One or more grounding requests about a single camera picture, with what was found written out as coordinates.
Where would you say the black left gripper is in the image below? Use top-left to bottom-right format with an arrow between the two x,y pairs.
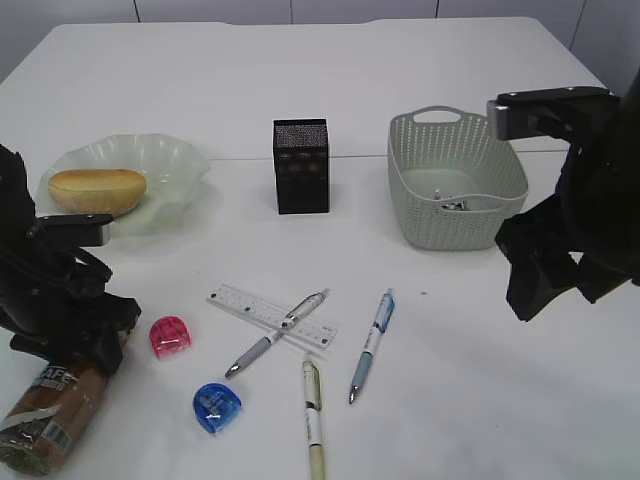
1,234 -> 140,374

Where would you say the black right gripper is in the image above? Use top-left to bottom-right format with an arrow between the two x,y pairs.
495,98 -> 639,322

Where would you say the brown coffee bottle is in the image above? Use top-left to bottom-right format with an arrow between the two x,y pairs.
1,357 -> 110,476

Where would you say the paper scrap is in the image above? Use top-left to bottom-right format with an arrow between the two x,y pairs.
433,189 -> 481,211

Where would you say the sugared bread bun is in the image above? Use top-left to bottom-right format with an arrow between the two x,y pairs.
48,169 -> 147,216

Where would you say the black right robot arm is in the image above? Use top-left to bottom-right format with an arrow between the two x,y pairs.
487,80 -> 639,322

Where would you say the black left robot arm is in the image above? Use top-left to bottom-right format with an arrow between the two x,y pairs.
1,148 -> 141,375

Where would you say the pink pencil sharpener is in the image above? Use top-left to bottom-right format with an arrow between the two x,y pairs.
149,316 -> 192,359

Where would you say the pale green plastic basket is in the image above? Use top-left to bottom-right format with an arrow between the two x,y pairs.
387,106 -> 529,251

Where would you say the blue pencil sharpener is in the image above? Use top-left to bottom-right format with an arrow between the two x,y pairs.
192,383 -> 242,435

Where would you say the blue white grey-grip pen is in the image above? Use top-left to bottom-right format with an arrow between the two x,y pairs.
348,288 -> 395,405

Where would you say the pale green wavy glass plate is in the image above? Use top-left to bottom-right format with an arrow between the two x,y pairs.
35,133 -> 210,237

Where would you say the grey grip silver pen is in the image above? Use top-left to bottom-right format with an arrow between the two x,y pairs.
225,289 -> 329,379

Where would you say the beige grip white pen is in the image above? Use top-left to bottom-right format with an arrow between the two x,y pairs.
302,354 -> 326,480

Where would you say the black mesh pen holder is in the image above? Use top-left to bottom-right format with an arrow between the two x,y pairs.
272,119 -> 330,215

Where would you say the clear plastic ruler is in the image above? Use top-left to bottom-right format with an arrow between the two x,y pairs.
206,284 -> 337,353

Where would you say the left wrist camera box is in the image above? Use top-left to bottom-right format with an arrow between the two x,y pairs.
26,214 -> 114,250

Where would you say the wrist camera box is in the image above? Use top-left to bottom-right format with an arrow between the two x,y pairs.
487,86 -> 620,143
26,214 -> 114,250

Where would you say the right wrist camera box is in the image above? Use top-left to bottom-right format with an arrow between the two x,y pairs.
487,86 -> 620,143

